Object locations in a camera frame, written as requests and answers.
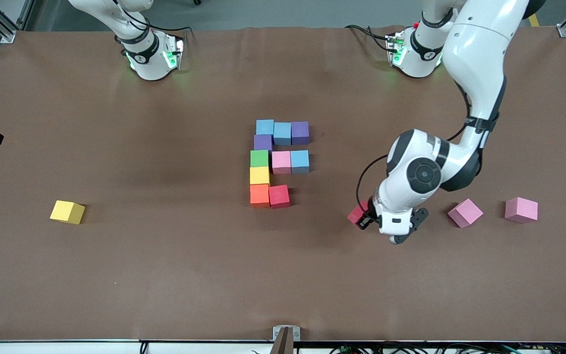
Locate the red foam block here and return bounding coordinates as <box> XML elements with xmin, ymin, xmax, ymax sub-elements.
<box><xmin>268</xmin><ymin>185</ymin><xmax>290</xmax><ymax>209</ymax></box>
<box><xmin>347</xmin><ymin>199</ymin><xmax>370</xmax><ymax>226</ymax></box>

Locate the pink foam block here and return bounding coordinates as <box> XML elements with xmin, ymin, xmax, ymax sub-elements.
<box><xmin>272</xmin><ymin>151</ymin><xmax>292</xmax><ymax>175</ymax></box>
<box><xmin>504</xmin><ymin>197</ymin><xmax>539</xmax><ymax>224</ymax></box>
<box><xmin>448</xmin><ymin>198</ymin><xmax>484</xmax><ymax>229</ymax></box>

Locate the orange foam block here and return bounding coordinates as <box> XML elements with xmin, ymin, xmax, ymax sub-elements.
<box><xmin>250</xmin><ymin>184</ymin><xmax>270</xmax><ymax>208</ymax></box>

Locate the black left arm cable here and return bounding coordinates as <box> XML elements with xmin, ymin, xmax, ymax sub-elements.
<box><xmin>355</xmin><ymin>154</ymin><xmax>390</xmax><ymax>203</ymax></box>

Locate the metal table edge bracket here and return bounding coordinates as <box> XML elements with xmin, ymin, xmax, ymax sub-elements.
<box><xmin>270</xmin><ymin>326</ymin><xmax>301</xmax><ymax>354</ymax></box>

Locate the black base cable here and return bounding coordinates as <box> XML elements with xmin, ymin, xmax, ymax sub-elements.
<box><xmin>345</xmin><ymin>24</ymin><xmax>393</xmax><ymax>52</ymax></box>

